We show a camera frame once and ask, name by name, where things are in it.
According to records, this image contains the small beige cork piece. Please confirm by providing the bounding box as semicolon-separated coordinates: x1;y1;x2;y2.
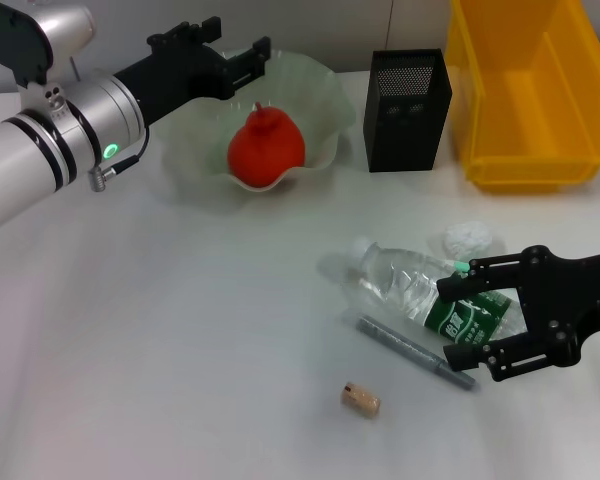
340;382;383;419

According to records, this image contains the black mesh pen holder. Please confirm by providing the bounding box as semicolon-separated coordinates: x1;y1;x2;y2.
363;48;453;174

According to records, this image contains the white paper ball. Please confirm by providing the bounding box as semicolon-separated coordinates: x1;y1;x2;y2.
442;221;496;259

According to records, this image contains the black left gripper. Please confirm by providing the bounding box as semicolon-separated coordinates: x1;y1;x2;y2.
112;17;272;131

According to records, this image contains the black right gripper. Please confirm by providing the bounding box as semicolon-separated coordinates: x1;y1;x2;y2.
437;244;600;384

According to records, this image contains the clear green-label water bottle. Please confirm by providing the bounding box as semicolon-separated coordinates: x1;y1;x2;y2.
348;238;531;354

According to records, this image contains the grey marker pen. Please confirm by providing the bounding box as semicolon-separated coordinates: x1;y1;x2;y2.
355;314;477;391

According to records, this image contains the red-orange orange fruit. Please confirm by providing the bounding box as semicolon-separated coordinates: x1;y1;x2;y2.
227;101;307;190

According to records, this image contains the yellow plastic bin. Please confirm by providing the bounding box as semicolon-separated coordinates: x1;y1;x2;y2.
444;0;600;194

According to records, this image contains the pale green glass fruit bowl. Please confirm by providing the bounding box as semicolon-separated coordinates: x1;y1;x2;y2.
154;47;357;196

